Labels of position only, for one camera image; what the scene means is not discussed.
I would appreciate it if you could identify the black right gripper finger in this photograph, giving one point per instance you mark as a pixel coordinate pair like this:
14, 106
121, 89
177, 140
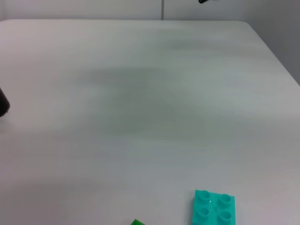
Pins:
207, 1

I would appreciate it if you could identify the teal square toy brick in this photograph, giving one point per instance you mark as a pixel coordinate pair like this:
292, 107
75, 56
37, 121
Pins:
211, 211

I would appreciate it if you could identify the green toy brick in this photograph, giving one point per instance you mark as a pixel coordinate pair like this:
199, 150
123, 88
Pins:
137, 222

